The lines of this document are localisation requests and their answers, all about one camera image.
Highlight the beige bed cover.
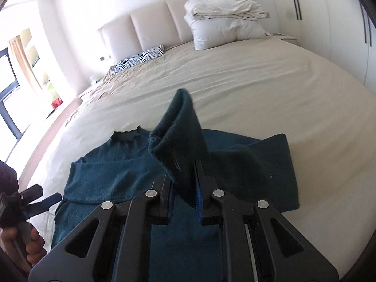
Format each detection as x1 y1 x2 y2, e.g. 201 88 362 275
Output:
31 38 375 276

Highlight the beige window curtain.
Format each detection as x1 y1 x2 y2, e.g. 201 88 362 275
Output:
9 36 40 91

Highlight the person's left hand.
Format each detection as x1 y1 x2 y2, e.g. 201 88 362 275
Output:
1 223 47 272

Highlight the dark teal knit sweater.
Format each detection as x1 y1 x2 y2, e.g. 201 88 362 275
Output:
52 89 300 281

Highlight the zebra print pillow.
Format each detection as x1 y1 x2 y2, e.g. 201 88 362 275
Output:
110 45 165 74

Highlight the white wardrobe with black handles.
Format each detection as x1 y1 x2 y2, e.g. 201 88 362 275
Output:
274 0 375 92

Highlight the red box on shelf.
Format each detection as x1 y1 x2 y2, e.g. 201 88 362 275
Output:
52 98 63 109

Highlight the black framed window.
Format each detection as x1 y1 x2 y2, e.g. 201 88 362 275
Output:
1 48 22 141

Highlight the beige padded headboard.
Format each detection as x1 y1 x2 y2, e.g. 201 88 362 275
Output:
99 0 193 63

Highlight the white bedside table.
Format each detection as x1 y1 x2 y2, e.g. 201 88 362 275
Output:
264 32 298 45

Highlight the white folded duvet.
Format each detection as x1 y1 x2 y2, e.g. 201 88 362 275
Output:
184 0 270 50

